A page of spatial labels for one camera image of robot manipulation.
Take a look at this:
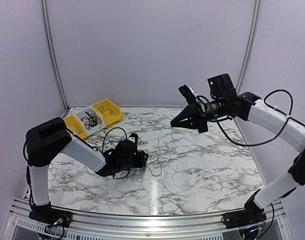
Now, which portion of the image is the left corner aluminium post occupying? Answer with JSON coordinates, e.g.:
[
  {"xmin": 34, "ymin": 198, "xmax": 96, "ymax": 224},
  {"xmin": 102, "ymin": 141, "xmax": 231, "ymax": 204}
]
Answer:
[{"xmin": 40, "ymin": 0, "xmax": 70, "ymax": 112}]

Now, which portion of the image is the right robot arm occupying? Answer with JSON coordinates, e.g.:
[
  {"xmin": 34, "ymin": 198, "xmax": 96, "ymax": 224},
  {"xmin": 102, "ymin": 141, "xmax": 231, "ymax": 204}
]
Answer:
[{"xmin": 170, "ymin": 73, "xmax": 305, "ymax": 224}]

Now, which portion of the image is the corner aluminium post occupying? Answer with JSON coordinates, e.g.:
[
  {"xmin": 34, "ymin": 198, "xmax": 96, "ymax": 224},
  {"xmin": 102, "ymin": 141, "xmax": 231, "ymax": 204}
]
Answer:
[
  {"xmin": 236, "ymin": 0, "xmax": 262, "ymax": 94},
  {"xmin": 40, "ymin": 0, "xmax": 70, "ymax": 112}
]

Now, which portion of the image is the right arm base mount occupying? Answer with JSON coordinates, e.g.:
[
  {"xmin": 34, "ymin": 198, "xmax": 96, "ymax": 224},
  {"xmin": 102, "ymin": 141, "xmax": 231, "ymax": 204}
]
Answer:
[{"xmin": 220, "ymin": 208, "xmax": 267, "ymax": 229}]

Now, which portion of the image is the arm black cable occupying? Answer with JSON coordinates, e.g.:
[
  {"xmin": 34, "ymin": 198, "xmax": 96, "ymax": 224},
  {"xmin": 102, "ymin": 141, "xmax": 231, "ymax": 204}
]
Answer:
[
  {"xmin": 197, "ymin": 89, "xmax": 305, "ymax": 147},
  {"xmin": 102, "ymin": 127, "xmax": 131, "ymax": 180}
]

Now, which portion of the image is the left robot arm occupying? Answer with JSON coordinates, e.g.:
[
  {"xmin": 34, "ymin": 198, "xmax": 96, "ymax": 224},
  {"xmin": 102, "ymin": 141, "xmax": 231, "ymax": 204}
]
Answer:
[{"xmin": 22, "ymin": 117, "xmax": 149, "ymax": 223}]

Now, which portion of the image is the white bin middle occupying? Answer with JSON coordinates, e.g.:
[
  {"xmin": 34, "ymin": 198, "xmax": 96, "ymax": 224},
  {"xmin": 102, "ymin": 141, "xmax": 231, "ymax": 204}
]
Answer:
[{"xmin": 74, "ymin": 106, "xmax": 106, "ymax": 136}]

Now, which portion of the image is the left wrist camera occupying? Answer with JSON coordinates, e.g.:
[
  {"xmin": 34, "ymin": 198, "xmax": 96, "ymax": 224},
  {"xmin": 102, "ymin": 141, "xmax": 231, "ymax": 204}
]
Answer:
[{"xmin": 129, "ymin": 132, "xmax": 139, "ymax": 145}]

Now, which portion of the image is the yellow bin near left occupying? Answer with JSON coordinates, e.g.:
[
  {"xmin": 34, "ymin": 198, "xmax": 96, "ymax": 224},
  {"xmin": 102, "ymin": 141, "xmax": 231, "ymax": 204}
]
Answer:
[{"xmin": 63, "ymin": 114, "xmax": 88, "ymax": 139}]

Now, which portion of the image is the purple cable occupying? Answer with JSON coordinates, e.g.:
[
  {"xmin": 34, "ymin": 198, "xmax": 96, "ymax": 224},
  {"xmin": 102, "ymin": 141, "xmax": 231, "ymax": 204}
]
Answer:
[{"xmin": 98, "ymin": 106, "xmax": 115, "ymax": 117}]

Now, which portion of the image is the yellow bin far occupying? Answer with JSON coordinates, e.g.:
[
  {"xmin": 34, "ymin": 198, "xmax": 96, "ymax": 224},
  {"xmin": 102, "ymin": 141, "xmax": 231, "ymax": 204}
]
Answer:
[{"xmin": 91, "ymin": 98, "xmax": 124, "ymax": 126}]

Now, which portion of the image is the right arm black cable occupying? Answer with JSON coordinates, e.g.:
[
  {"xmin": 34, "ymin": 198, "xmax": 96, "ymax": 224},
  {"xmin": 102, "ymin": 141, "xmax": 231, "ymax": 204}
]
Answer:
[{"xmin": 197, "ymin": 89, "xmax": 305, "ymax": 147}]

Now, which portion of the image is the thick black cable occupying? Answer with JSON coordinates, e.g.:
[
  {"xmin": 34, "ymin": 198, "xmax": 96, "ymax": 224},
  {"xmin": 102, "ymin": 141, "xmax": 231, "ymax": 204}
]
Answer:
[{"xmin": 81, "ymin": 111, "xmax": 102, "ymax": 131}]

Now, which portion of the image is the yellow bin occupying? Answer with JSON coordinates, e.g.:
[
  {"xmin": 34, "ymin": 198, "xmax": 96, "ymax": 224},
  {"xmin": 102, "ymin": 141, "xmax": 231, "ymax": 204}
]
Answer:
[
  {"xmin": 91, "ymin": 98, "xmax": 124, "ymax": 126},
  {"xmin": 63, "ymin": 114, "xmax": 88, "ymax": 139}
]

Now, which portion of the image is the aluminium front rail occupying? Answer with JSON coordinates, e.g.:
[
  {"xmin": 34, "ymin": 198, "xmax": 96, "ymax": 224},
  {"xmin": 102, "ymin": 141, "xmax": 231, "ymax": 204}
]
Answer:
[{"xmin": 1, "ymin": 198, "xmax": 294, "ymax": 240}]

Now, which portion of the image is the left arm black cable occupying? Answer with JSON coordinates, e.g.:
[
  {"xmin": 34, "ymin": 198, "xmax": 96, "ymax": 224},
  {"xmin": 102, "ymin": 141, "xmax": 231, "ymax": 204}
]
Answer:
[{"xmin": 102, "ymin": 127, "xmax": 131, "ymax": 180}]

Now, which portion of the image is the right corner aluminium post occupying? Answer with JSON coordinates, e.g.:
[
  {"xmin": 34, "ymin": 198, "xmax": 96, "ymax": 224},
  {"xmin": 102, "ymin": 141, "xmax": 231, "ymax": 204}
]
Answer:
[{"xmin": 236, "ymin": 0, "xmax": 262, "ymax": 94}]

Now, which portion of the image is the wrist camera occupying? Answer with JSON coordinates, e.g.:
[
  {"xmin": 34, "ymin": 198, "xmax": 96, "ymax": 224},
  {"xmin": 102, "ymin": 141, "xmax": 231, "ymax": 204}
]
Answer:
[
  {"xmin": 129, "ymin": 132, "xmax": 139, "ymax": 145},
  {"xmin": 178, "ymin": 84, "xmax": 201, "ymax": 106}
]

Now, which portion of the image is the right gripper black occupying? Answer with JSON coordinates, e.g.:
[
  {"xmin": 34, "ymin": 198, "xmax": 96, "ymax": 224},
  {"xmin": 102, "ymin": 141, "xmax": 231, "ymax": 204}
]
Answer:
[{"xmin": 171, "ymin": 96, "xmax": 228, "ymax": 133}]

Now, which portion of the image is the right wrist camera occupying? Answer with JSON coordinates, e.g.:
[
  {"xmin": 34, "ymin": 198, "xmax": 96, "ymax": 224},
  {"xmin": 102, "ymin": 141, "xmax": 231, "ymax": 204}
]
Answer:
[{"xmin": 178, "ymin": 84, "xmax": 201, "ymax": 106}]

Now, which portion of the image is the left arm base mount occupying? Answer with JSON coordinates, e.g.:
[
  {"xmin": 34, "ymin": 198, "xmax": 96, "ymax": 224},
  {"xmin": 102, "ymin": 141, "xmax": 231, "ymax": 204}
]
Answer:
[{"xmin": 29, "ymin": 203, "xmax": 72, "ymax": 228}]

